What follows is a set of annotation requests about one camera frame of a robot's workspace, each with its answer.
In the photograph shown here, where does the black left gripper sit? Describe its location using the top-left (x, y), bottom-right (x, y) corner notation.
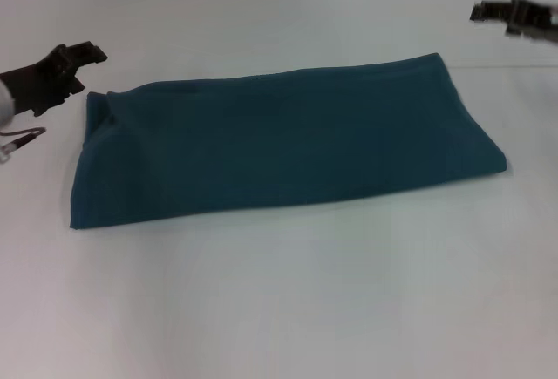
top-left (0, 40), bottom-right (109, 117)

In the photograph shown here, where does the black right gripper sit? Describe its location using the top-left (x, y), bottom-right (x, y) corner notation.
top-left (469, 0), bottom-right (558, 44)

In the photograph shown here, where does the blue t-shirt with white print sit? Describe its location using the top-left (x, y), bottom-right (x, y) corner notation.
top-left (69, 51), bottom-right (509, 231)

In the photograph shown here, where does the left arm cable with plug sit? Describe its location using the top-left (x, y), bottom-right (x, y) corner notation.
top-left (0, 126), bottom-right (48, 165)

